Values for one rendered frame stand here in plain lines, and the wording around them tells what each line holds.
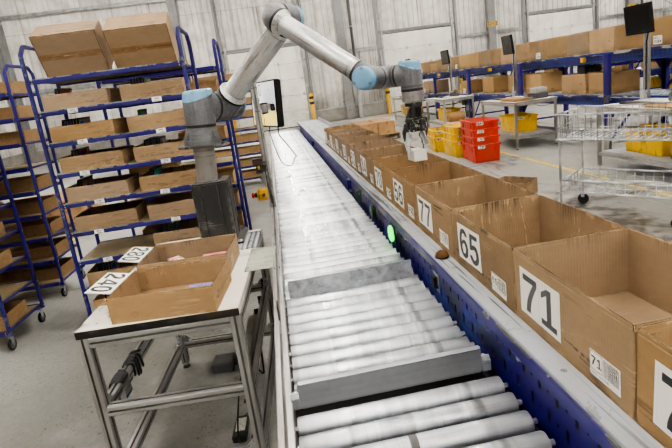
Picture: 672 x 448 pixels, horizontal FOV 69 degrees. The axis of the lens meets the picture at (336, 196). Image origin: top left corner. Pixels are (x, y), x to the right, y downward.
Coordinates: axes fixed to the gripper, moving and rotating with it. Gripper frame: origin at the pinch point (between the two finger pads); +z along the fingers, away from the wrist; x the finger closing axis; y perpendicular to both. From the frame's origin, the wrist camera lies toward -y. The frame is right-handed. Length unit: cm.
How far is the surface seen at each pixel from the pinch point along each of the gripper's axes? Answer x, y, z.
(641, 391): -8, 138, 21
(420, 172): 6.4, -19.3, 14.0
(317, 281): -51, 34, 36
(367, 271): -33, 34, 36
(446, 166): 19.2, -19.2, 13.1
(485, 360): -15, 94, 40
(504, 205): 9, 59, 12
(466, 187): 12.8, 19.8, 14.6
